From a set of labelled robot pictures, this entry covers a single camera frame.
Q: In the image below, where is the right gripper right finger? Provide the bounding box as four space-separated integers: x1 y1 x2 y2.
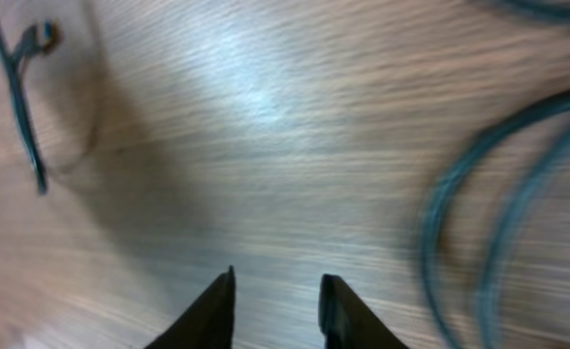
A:
318 274 407 349

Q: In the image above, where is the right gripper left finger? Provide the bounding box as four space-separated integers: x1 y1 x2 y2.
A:
145 266 236 349

